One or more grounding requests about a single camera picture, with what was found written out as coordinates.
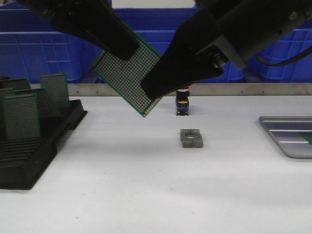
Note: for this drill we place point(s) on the green perfboard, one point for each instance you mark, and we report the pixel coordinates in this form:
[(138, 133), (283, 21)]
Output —
[(20, 116), (17, 83), (6, 92), (125, 77), (56, 87), (307, 136), (46, 106)]

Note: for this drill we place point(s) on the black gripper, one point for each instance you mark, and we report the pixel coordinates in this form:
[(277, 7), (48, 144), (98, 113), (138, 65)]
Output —
[(91, 20), (249, 26)]

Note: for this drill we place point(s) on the red emergency stop button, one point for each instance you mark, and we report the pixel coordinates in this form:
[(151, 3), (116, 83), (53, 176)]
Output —
[(182, 101)]

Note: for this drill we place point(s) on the grey metal clamp block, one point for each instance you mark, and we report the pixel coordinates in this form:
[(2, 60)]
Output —
[(191, 138)]

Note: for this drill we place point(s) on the silver metal tray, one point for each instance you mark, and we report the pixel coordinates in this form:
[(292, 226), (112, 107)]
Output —
[(284, 130)]

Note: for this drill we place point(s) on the black slotted board rack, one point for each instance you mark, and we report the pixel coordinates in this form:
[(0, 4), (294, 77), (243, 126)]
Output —
[(23, 161)]

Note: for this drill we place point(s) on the blue crate front centre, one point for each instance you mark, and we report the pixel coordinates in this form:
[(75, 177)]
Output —
[(157, 27)]

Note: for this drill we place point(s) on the blue crate right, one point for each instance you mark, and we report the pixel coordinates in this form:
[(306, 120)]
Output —
[(283, 49)]

